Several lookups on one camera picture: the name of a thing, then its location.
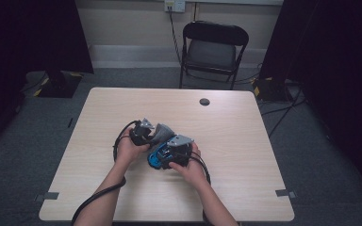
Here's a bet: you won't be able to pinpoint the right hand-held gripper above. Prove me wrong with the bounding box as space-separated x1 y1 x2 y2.
164 134 195 170

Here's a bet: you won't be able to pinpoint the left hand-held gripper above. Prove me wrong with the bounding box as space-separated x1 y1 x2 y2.
128 117 156 147

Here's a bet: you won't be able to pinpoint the grey cloth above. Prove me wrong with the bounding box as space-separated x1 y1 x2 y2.
150 122 176 147

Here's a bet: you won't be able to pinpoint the blue toy car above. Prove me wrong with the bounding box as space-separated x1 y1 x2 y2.
146 138 179 170

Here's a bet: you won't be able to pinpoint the person's left hand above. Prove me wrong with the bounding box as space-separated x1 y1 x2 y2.
115 126 151 172

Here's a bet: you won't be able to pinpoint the person's right hand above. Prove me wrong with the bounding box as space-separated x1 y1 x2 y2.
169 141 209 188

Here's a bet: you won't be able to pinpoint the black folding chair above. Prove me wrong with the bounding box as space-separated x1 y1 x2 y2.
178 20 250 91

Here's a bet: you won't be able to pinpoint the black stand base yellow tape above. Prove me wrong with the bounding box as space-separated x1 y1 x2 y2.
252 76 295 104

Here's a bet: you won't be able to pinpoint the grey tape strip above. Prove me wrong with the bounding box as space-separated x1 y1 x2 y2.
274 188 298 200
34 191 60 202

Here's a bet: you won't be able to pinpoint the black curtain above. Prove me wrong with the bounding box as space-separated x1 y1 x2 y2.
259 0 362 203
0 0 95 158

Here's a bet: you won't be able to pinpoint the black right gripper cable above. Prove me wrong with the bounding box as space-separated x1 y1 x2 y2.
189 151 215 226

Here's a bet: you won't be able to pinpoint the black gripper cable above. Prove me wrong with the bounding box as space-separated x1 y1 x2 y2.
189 151 215 226
71 119 143 226

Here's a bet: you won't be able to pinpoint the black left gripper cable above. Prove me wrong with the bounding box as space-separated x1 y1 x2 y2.
71 119 143 226

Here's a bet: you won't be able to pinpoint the black socket power cable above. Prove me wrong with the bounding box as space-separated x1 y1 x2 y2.
168 5 184 65

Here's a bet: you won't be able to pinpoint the black floor cables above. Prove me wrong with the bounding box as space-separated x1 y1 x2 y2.
259 84 309 139

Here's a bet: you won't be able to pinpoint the white wall socket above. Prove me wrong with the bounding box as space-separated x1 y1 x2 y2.
164 0 187 13

